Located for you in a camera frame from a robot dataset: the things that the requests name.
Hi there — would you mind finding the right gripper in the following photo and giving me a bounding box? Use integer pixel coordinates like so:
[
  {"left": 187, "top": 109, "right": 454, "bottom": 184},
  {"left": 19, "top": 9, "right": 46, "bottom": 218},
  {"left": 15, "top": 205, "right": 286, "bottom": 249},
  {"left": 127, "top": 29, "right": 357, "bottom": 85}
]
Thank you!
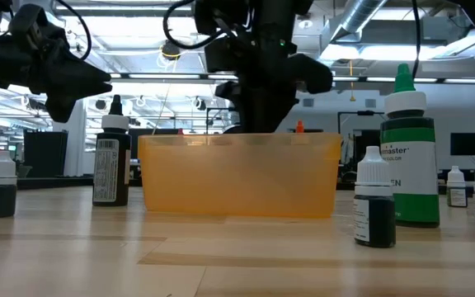
[{"left": 216, "top": 36, "right": 334, "bottom": 134}]

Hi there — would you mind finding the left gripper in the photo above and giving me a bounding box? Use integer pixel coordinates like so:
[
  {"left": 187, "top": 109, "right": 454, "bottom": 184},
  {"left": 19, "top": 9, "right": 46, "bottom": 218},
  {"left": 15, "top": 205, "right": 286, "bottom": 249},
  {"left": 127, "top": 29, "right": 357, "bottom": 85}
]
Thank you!
[{"left": 0, "top": 35, "right": 114, "bottom": 124}]

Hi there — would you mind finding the black food coloring bottle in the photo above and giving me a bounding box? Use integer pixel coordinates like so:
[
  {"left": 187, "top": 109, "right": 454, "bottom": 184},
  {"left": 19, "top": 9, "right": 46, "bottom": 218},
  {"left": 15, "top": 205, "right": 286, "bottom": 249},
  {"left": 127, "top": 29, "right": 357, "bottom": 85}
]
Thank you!
[{"left": 92, "top": 94, "right": 133, "bottom": 208}]

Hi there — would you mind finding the large green food coloring bottle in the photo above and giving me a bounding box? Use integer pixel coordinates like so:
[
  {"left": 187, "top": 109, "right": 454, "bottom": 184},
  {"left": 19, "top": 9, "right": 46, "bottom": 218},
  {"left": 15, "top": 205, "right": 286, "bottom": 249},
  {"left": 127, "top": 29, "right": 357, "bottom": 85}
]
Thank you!
[{"left": 379, "top": 63, "right": 441, "bottom": 229}]

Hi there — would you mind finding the yellow hanging pendant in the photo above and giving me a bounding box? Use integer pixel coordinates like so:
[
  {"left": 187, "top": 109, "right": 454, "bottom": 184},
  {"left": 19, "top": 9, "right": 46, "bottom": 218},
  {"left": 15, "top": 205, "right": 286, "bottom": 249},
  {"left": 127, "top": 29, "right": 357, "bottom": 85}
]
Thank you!
[{"left": 348, "top": 60, "right": 356, "bottom": 103}]

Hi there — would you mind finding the black cabinet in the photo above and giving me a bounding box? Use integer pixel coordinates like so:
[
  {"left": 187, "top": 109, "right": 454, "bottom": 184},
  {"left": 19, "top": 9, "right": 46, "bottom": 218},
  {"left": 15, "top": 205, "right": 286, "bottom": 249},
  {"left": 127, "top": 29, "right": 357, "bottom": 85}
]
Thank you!
[{"left": 23, "top": 130, "right": 69, "bottom": 177}]

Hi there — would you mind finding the orange translucent plastic bin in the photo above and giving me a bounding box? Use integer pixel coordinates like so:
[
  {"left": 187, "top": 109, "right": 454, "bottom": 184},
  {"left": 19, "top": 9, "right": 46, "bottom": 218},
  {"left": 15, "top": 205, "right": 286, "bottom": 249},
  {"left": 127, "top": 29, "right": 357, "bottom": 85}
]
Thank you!
[{"left": 137, "top": 132, "right": 344, "bottom": 219}]

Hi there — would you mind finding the black monitor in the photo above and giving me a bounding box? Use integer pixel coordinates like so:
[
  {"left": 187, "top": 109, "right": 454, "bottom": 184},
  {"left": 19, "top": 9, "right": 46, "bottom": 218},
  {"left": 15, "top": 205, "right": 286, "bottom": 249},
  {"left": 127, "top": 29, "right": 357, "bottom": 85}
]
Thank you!
[{"left": 450, "top": 132, "right": 475, "bottom": 157}]

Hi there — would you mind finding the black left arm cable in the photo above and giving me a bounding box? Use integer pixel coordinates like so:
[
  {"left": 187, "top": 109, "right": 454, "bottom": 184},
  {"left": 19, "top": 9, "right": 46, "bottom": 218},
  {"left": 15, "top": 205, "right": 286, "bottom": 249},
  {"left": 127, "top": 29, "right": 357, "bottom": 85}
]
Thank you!
[{"left": 54, "top": 0, "right": 93, "bottom": 61}]

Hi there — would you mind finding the black metal frame stand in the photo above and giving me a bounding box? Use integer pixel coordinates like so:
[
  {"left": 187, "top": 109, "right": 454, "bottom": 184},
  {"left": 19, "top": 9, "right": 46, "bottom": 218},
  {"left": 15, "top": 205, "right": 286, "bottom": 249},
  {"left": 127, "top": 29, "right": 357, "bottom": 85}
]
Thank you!
[
  {"left": 205, "top": 106, "right": 242, "bottom": 134},
  {"left": 337, "top": 110, "right": 386, "bottom": 135}
]

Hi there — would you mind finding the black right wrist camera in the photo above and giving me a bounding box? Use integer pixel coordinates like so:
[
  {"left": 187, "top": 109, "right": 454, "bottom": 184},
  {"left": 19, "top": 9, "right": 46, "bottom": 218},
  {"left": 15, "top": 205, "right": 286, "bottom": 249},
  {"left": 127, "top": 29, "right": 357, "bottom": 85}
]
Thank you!
[{"left": 204, "top": 35, "right": 245, "bottom": 76}]

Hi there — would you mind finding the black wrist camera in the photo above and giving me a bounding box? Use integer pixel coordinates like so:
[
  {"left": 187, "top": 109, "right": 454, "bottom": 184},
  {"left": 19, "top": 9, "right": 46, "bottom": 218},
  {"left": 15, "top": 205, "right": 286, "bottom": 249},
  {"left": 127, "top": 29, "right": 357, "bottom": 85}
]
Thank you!
[
  {"left": 204, "top": 35, "right": 245, "bottom": 76},
  {"left": 8, "top": 3, "right": 59, "bottom": 46}
]

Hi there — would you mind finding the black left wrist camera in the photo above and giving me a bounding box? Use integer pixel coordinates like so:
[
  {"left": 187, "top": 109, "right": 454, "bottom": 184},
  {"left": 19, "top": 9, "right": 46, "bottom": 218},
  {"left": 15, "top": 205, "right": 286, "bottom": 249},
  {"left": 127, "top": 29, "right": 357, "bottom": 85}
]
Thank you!
[{"left": 8, "top": 3, "right": 59, "bottom": 46}]

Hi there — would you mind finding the black aluminium table frame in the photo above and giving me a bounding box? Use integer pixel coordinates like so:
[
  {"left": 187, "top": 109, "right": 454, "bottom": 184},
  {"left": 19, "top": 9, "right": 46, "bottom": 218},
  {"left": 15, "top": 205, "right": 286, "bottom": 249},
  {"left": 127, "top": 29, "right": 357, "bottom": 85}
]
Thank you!
[{"left": 0, "top": 175, "right": 475, "bottom": 198}]

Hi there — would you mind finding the silver spiral ceiling duct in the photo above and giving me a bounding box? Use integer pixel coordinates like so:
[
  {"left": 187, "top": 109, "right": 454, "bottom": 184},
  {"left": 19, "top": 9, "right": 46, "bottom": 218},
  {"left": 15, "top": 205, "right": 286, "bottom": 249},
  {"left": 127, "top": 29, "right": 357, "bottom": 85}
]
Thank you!
[{"left": 303, "top": 0, "right": 389, "bottom": 78}]

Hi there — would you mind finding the black ceiling device yellow cable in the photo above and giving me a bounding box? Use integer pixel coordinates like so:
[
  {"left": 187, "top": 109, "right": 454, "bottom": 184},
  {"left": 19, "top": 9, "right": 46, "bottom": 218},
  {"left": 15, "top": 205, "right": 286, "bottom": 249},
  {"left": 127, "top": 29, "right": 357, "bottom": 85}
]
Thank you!
[{"left": 161, "top": 39, "right": 181, "bottom": 59}]

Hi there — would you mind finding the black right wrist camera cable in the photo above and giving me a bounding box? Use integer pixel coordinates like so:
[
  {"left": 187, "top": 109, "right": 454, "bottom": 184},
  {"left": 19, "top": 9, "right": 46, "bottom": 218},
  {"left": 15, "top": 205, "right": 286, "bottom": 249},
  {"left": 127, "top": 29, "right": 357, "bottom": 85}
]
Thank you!
[{"left": 162, "top": 0, "right": 238, "bottom": 51}]

